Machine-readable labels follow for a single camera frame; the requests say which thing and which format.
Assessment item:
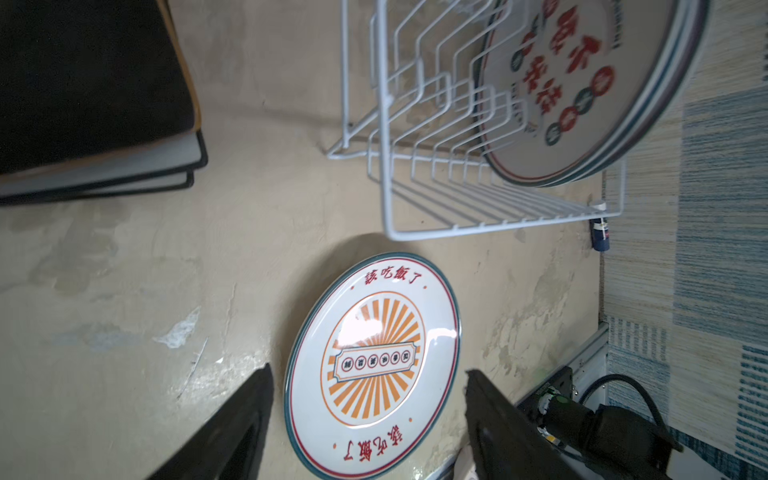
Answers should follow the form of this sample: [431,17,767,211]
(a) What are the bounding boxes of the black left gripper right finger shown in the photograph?
[465,369,579,479]

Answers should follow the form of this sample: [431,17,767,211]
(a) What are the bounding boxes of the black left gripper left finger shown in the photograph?
[150,364,274,479]

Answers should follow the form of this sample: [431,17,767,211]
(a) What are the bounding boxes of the white round plate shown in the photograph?
[563,0,713,185]
[477,1,682,186]
[539,1,712,187]
[283,252,462,479]

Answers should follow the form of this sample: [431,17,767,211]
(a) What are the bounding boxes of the black square plate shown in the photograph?
[1,1,201,176]

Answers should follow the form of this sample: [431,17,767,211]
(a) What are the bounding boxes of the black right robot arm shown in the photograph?
[517,366,684,479]

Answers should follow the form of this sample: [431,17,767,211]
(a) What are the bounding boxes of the small blue white tube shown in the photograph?
[589,218,610,252]

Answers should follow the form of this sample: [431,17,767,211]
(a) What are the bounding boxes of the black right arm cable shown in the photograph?
[578,373,671,433]

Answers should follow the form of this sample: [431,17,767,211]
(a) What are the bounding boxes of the white wire dish rack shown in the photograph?
[326,1,627,242]

